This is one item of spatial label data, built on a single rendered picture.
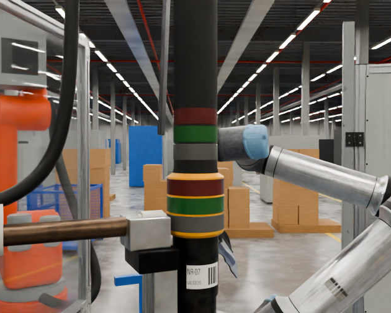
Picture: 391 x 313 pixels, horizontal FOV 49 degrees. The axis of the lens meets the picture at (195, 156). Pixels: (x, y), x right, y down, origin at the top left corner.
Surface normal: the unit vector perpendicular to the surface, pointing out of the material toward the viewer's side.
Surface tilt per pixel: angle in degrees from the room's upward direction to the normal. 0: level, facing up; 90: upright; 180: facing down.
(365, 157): 90
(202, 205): 90
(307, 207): 90
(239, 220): 90
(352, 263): 66
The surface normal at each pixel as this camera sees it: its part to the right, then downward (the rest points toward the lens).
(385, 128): -0.19, 0.02
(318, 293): -0.42, -0.39
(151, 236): 0.40, 0.02
